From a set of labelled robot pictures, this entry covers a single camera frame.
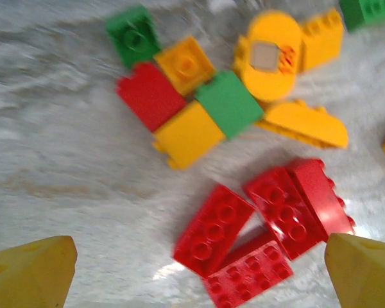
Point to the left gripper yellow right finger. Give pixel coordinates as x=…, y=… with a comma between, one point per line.
x=365, y=276

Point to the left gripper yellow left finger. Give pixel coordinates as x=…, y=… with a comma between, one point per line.
x=29, y=276

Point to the red large-stud lego brick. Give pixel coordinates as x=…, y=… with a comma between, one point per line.
x=211, y=231
x=284, y=213

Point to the red small-stud lego plate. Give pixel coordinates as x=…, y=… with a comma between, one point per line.
x=248, y=279

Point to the yellow curved lego brick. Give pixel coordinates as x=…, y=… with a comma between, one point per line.
x=304, y=126

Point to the yellow square lego brick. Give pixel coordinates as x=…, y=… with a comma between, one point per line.
x=189, y=136

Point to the yellow round lego with sticker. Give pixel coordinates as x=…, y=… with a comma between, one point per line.
x=269, y=57

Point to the yellow long lego brick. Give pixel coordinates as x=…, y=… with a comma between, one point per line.
x=322, y=40

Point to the green square lego brick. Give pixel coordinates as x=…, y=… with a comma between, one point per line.
x=229, y=104

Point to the small green square lego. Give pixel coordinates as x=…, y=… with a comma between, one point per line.
x=133, y=37

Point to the small yellow square lego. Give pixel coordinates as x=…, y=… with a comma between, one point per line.
x=184, y=65

